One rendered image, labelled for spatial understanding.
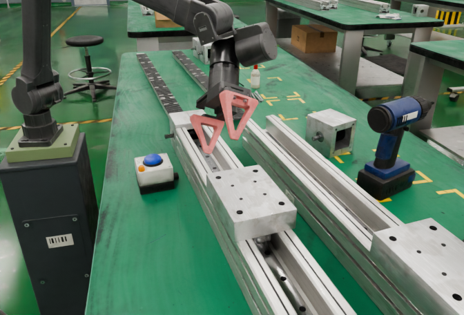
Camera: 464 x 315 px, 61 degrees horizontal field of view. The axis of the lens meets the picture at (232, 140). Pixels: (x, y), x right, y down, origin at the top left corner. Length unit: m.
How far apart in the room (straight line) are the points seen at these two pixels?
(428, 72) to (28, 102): 2.29
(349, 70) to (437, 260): 3.01
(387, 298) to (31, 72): 0.92
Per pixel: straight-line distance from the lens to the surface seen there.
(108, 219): 0.88
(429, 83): 2.80
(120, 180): 1.00
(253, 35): 0.71
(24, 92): 1.12
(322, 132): 1.09
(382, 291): 0.69
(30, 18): 1.06
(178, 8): 0.76
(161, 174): 0.91
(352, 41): 3.49
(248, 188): 0.70
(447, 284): 0.59
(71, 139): 1.18
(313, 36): 4.81
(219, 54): 0.74
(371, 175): 0.94
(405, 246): 0.63
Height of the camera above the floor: 1.28
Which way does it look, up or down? 26 degrees down
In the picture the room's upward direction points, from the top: straight up
